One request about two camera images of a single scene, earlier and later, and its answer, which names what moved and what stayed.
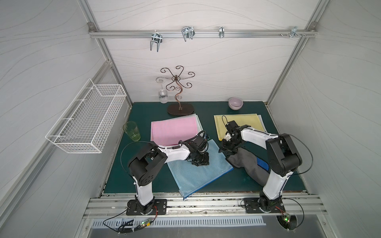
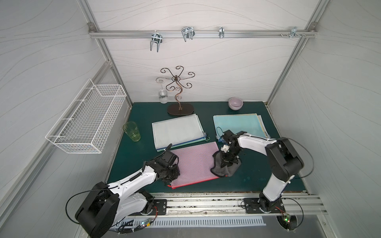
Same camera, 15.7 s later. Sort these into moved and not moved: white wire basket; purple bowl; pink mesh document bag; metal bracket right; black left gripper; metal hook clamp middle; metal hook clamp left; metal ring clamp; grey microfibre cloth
Moved: pink mesh document bag; grey microfibre cloth; black left gripper
Not moved: purple bowl; white wire basket; metal hook clamp middle; metal ring clamp; metal bracket right; metal hook clamp left
